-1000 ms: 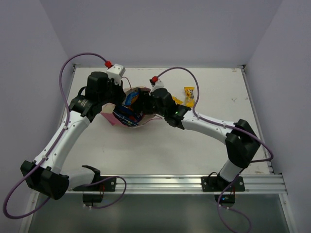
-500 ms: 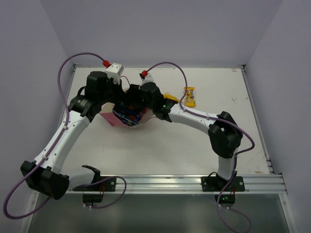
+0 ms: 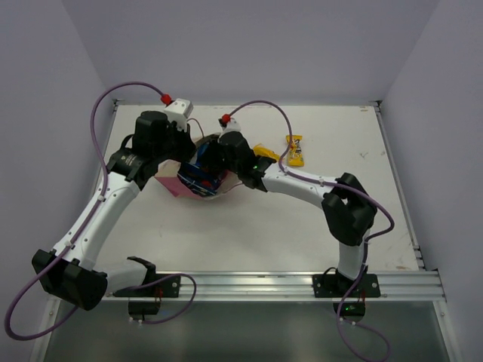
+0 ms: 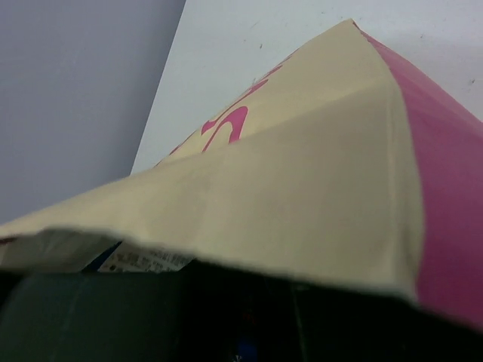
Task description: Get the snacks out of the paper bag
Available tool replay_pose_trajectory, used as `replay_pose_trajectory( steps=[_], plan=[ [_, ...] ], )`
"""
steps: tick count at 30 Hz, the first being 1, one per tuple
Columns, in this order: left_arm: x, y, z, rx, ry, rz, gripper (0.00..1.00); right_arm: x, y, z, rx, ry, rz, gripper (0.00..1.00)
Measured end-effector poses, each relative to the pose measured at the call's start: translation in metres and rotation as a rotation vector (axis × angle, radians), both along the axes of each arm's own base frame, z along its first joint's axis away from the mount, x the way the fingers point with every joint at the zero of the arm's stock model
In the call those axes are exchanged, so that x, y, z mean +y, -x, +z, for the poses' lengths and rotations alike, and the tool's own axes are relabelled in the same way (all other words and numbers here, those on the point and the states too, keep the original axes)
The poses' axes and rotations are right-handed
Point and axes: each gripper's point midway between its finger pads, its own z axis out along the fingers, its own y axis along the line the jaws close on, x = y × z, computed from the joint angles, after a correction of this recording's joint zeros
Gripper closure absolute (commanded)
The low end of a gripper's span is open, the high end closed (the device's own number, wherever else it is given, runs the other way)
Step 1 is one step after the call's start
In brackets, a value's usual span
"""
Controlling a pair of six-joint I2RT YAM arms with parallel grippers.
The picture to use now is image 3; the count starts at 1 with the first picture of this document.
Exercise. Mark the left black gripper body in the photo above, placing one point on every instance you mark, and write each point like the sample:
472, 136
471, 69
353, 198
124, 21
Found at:
185, 147

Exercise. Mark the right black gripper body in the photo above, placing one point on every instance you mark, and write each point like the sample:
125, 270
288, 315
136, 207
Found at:
216, 160

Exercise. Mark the dark blue chip bag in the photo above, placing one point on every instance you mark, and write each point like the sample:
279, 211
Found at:
198, 180

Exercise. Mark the pink beige paper bag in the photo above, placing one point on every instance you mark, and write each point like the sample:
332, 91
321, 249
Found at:
167, 172

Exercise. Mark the yellow orange snack packet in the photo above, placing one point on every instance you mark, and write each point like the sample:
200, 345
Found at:
261, 150

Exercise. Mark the yellow candy bag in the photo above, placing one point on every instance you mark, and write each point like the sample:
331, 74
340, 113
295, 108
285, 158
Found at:
295, 154

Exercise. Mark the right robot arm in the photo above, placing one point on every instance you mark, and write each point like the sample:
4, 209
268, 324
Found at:
348, 211

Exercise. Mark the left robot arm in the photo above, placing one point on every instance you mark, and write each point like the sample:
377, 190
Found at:
128, 171

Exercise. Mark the left black controller box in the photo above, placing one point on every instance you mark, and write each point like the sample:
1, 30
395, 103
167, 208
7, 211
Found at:
141, 309

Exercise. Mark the black controller box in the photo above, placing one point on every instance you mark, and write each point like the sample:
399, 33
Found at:
141, 309
350, 309

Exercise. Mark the right black controller box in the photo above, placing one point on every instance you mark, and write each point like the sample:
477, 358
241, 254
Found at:
350, 309

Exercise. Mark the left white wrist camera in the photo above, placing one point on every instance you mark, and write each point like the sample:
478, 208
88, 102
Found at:
179, 109

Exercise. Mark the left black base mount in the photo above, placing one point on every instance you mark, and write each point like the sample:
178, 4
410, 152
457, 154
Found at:
155, 286

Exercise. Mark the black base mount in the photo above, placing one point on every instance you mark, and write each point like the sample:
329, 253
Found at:
155, 286
334, 285

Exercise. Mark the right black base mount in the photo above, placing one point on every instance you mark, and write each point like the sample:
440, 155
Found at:
334, 285

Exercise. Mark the aluminium front rail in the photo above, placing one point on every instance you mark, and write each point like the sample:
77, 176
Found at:
249, 284

